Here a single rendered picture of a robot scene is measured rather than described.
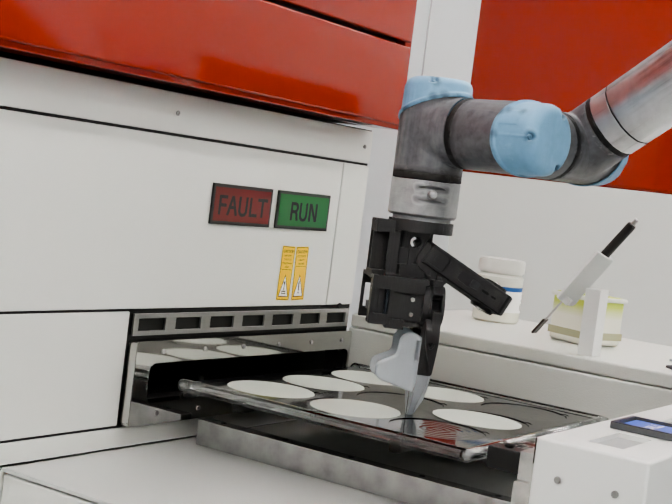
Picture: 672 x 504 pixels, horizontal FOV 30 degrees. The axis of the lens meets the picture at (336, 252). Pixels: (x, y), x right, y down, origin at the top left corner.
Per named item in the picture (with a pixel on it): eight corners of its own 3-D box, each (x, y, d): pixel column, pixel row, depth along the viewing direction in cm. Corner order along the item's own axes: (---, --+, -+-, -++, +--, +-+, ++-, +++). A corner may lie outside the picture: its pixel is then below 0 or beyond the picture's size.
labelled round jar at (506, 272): (463, 317, 189) (471, 255, 189) (484, 316, 195) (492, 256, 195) (505, 325, 185) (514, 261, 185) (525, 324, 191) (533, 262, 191)
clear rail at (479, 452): (456, 461, 121) (457, 447, 121) (599, 425, 152) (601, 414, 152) (468, 465, 120) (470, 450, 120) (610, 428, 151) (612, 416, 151)
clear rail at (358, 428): (174, 390, 140) (175, 378, 140) (182, 389, 141) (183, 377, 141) (468, 465, 120) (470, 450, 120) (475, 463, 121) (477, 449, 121)
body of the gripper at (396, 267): (356, 320, 140) (370, 213, 139) (431, 328, 141) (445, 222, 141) (367, 329, 132) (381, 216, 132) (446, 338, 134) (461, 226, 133)
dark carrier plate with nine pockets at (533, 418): (191, 386, 141) (191, 381, 141) (354, 370, 170) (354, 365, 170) (462, 454, 122) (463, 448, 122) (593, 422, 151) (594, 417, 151)
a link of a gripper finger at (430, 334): (409, 369, 137) (419, 291, 137) (424, 371, 138) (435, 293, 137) (417, 377, 133) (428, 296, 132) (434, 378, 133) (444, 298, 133)
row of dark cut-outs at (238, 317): (128, 335, 138) (130, 313, 138) (343, 325, 175) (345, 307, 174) (132, 336, 137) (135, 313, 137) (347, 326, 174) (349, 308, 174)
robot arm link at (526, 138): (597, 110, 130) (511, 105, 138) (535, 96, 122) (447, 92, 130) (587, 185, 131) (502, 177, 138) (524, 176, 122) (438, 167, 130)
